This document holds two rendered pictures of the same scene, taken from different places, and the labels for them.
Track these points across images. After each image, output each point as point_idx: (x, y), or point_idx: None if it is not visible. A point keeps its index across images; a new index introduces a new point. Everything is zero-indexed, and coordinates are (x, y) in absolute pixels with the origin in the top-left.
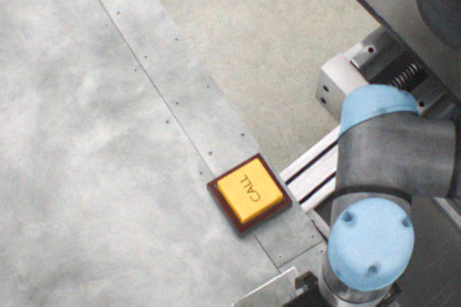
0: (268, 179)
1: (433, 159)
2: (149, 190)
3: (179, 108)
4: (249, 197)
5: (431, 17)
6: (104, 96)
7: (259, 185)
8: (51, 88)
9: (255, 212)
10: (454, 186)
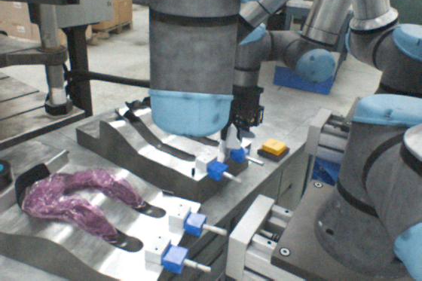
0: (281, 147)
1: (290, 38)
2: (257, 135)
3: (289, 135)
4: (270, 144)
5: None
6: (279, 123)
7: (277, 145)
8: (273, 114)
9: (267, 146)
10: (286, 47)
